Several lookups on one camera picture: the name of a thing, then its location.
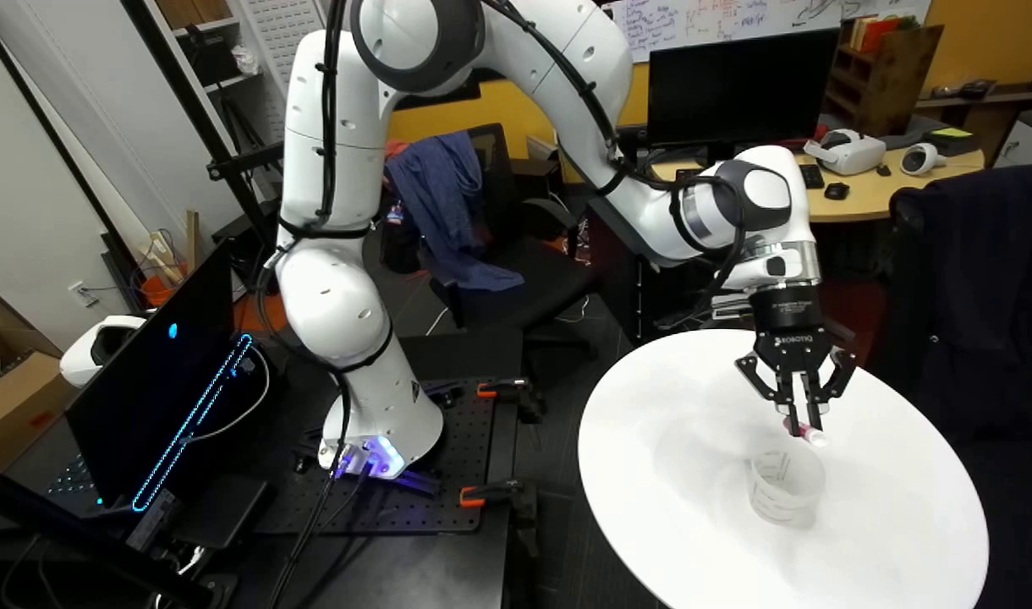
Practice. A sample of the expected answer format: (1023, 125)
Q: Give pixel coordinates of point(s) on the black computer tower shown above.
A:
(142, 394)
(626, 292)

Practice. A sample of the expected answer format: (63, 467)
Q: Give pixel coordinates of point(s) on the grey box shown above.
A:
(1027, 138)

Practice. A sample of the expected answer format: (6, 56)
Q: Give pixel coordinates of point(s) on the wooden shelf unit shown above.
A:
(888, 77)

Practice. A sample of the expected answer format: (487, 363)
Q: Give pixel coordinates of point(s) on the black keyboard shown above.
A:
(812, 176)

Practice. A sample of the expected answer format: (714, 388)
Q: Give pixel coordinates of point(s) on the black power brick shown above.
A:
(228, 508)

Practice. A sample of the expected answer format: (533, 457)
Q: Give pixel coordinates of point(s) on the large cardboard box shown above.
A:
(10, 406)

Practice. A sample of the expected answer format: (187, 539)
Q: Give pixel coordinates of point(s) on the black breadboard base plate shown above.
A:
(423, 562)

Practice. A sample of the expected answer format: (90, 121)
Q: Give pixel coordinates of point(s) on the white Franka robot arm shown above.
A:
(333, 305)

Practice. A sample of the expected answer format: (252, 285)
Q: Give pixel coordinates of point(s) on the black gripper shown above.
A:
(790, 327)

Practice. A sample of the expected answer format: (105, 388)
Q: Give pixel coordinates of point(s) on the black metal shelf frame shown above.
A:
(182, 95)

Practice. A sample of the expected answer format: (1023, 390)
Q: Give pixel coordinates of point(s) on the white perforated panel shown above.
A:
(272, 44)

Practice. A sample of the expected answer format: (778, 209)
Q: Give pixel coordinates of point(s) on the black computer monitor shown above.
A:
(754, 89)

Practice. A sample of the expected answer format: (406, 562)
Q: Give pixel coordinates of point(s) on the white wall outlet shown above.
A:
(84, 292)

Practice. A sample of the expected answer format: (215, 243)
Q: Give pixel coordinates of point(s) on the black office chair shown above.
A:
(536, 282)

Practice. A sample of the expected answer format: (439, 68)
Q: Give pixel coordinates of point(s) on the dark jacket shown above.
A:
(975, 305)

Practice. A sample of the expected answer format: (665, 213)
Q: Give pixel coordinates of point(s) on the whiteboard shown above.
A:
(738, 18)

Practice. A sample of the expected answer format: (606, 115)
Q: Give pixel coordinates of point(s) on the black computer mouse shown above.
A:
(836, 190)

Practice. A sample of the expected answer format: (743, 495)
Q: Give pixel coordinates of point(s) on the blue jacket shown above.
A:
(457, 223)

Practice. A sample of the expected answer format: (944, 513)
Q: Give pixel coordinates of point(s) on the white round device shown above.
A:
(94, 350)

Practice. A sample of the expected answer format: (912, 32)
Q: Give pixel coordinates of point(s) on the white VR headset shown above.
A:
(846, 153)

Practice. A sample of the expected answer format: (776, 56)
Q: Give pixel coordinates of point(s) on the orange black clamp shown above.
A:
(474, 495)
(501, 390)

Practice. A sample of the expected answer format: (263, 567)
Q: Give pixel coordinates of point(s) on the black tripod bar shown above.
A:
(41, 513)

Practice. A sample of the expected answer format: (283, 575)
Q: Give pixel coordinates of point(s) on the white VR controller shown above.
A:
(921, 156)

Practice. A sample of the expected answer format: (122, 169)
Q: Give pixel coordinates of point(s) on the wooden desk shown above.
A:
(874, 199)

